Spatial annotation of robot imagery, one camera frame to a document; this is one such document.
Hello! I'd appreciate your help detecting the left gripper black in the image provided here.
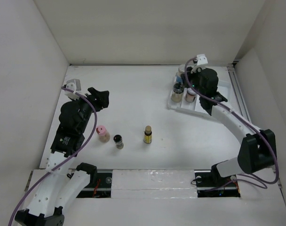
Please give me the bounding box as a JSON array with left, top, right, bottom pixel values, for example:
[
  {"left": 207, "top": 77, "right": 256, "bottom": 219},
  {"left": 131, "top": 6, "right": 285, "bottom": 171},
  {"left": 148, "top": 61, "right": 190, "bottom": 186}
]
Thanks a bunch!
[{"left": 71, "top": 88, "right": 108, "bottom": 133}]

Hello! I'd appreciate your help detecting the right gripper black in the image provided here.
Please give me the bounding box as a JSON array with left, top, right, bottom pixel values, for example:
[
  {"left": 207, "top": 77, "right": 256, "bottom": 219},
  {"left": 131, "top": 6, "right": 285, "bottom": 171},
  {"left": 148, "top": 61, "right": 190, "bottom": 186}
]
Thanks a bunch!
[{"left": 180, "top": 65, "right": 204, "bottom": 97}]

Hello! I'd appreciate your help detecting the red label spice jar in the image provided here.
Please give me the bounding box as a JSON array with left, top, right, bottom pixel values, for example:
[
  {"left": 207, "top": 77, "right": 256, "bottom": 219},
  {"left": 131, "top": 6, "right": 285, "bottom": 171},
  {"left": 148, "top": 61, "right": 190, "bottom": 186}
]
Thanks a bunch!
[{"left": 184, "top": 88, "right": 197, "bottom": 103}]

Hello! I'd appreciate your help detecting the blue label silver lid jar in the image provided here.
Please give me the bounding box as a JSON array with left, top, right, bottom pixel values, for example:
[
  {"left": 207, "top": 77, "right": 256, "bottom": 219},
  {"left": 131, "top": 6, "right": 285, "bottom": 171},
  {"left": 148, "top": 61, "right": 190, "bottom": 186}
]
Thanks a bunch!
[{"left": 175, "top": 65, "right": 186, "bottom": 84}]

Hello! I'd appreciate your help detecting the black grinder top jar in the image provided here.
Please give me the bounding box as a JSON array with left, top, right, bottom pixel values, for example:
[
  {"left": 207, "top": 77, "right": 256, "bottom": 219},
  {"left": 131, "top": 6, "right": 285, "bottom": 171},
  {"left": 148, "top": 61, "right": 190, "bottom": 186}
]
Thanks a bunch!
[{"left": 171, "top": 82, "right": 184, "bottom": 103}]

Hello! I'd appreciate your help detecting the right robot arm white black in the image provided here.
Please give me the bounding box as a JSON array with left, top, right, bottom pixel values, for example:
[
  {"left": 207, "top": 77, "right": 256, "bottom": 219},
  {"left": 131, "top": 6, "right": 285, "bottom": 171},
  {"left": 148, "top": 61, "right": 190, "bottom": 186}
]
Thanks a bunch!
[{"left": 184, "top": 67, "right": 279, "bottom": 190}]

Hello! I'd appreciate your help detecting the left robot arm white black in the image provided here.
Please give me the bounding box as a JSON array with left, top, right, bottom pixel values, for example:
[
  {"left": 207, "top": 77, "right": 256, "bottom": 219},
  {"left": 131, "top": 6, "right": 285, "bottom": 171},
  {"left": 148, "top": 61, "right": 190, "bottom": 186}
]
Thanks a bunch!
[{"left": 10, "top": 85, "right": 110, "bottom": 226}]

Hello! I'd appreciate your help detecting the white divided organizer tray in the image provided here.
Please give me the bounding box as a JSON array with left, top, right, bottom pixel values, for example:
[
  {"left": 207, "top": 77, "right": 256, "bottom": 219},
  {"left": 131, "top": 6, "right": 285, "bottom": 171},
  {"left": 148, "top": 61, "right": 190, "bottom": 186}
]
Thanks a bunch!
[{"left": 166, "top": 73, "right": 232, "bottom": 117}]

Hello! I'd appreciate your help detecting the pink lid spice bottle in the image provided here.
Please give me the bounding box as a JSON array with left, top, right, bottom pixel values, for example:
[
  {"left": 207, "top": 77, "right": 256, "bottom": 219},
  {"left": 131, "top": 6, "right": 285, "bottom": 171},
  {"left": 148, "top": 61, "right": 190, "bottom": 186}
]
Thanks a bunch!
[{"left": 96, "top": 125, "right": 110, "bottom": 143}]

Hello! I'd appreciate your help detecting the small black lid bottle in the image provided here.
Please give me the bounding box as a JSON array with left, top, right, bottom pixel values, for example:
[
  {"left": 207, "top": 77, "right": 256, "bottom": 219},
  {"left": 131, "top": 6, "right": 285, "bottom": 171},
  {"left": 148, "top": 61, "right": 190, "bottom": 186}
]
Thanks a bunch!
[{"left": 113, "top": 134, "right": 124, "bottom": 149}]

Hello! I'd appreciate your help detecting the yellow label cork bottle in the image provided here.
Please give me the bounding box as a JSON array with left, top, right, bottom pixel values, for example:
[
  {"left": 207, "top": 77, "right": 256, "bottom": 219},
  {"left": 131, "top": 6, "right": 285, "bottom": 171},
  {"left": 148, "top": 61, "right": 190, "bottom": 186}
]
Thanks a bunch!
[{"left": 143, "top": 125, "right": 152, "bottom": 144}]

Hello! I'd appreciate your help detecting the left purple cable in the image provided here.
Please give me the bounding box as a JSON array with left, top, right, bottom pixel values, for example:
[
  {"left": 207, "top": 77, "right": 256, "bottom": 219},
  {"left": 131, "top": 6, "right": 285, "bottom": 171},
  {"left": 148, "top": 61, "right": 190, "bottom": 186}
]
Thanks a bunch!
[{"left": 8, "top": 86, "right": 99, "bottom": 226}]

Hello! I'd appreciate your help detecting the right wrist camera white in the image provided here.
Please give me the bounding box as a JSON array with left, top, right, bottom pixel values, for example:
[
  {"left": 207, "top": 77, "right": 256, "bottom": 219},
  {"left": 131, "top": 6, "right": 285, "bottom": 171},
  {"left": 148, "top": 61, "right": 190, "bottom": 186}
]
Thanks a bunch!
[{"left": 191, "top": 54, "right": 208, "bottom": 73}]

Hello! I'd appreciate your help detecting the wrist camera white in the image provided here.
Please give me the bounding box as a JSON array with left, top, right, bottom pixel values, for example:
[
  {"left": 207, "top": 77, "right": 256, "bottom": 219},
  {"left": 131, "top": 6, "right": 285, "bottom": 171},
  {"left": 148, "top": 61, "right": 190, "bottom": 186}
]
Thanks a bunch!
[
  {"left": 191, "top": 54, "right": 208, "bottom": 73},
  {"left": 64, "top": 79, "right": 81, "bottom": 100}
]

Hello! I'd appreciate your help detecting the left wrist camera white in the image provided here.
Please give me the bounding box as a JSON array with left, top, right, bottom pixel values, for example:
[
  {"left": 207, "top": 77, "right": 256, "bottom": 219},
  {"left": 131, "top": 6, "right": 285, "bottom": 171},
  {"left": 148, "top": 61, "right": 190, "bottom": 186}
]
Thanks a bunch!
[{"left": 64, "top": 79, "right": 81, "bottom": 100}]

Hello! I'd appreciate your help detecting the black mounting rail base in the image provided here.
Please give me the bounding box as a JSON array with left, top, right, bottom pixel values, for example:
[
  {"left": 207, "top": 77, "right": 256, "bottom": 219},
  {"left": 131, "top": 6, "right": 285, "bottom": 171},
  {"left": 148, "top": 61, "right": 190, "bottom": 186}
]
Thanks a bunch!
[{"left": 78, "top": 169, "right": 240, "bottom": 199}]

